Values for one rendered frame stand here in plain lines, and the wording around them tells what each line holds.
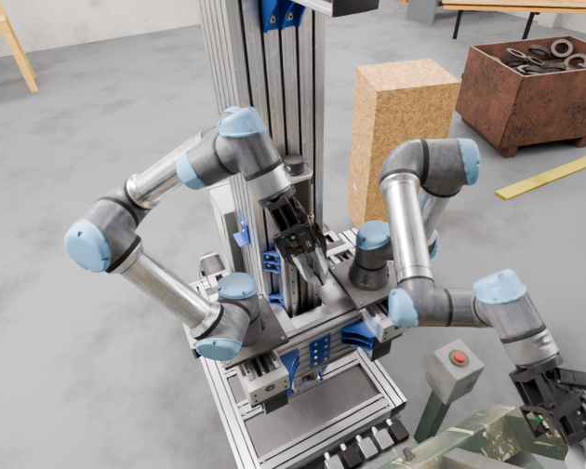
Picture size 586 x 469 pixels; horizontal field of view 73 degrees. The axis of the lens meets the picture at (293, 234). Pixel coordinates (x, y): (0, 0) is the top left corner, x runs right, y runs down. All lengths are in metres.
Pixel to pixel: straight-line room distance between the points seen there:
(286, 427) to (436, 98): 1.98
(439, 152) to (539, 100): 3.38
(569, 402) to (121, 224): 0.94
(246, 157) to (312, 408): 1.63
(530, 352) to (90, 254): 0.89
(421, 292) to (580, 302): 2.49
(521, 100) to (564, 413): 3.66
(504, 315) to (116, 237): 0.81
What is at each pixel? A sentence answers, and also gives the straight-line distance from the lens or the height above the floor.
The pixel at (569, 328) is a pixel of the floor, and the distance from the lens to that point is 3.07.
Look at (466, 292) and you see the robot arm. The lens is 0.85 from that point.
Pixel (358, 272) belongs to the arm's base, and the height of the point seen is 1.10.
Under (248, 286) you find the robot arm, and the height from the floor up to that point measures 1.27.
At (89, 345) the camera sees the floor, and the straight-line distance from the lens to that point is 2.92.
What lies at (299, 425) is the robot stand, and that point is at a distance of 2.10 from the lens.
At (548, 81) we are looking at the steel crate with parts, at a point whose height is 0.76.
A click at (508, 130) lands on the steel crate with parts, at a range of 4.36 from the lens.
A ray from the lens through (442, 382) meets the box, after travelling 1.54.
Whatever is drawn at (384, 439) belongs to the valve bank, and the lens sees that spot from 1.50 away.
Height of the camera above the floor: 2.15
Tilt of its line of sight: 42 degrees down
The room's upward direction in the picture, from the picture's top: 3 degrees counter-clockwise
